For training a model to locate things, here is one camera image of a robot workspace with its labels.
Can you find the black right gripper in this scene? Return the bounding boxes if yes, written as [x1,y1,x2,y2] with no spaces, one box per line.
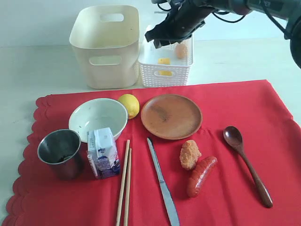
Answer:
[145,0,215,49]

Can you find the yellow cheese wedge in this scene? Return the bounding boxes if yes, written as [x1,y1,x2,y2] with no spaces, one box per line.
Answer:
[158,57,172,76]

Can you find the brown egg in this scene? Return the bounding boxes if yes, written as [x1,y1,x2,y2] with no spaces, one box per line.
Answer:
[174,43,188,59]

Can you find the small milk carton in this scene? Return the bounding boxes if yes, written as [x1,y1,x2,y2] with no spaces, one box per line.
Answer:
[87,128,120,179]

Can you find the red sausage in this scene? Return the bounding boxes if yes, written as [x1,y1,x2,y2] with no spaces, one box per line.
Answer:
[186,156,218,198]

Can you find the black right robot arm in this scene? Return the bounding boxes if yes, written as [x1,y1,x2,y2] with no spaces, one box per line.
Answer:
[145,0,301,66]

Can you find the white lattice plastic basket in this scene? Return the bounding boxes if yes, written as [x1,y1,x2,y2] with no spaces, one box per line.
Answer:
[138,37,194,87]

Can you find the cream plastic bin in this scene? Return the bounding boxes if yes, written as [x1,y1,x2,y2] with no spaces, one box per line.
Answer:
[69,5,139,89]

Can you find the yellow lemon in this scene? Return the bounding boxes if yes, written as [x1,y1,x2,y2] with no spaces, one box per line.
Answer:
[118,94,140,119]

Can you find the brown wooden plate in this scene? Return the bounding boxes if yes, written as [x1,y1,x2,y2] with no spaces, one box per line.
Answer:
[141,94,203,140]

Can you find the white ceramic bowl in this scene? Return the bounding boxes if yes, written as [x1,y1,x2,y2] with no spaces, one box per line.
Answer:
[68,98,128,143]

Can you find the fried chicken nugget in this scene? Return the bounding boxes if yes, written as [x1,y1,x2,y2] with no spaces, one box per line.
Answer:
[179,140,201,170]

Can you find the dark wooden spoon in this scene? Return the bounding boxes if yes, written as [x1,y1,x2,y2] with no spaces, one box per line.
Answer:
[223,126,273,208]

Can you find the right wooden chopstick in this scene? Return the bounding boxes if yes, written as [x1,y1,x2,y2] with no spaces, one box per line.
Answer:
[123,148,132,226]

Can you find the wooden chopstick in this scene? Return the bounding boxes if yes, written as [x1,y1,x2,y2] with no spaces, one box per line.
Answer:
[123,148,132,226]
[116,139,130,226]

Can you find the red scalloped tablecloth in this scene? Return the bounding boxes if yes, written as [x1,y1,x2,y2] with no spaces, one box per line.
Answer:
[1,80,301,226]

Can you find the stainless steel cup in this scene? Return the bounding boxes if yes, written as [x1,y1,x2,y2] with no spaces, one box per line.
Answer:
[37,129,84,180]

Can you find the left wooden chopstick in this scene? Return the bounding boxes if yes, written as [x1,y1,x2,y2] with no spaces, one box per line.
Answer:
[116,139,130,226]

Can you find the silver table knife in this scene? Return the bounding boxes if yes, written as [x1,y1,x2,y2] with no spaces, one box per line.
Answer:
[147,137,180,226]

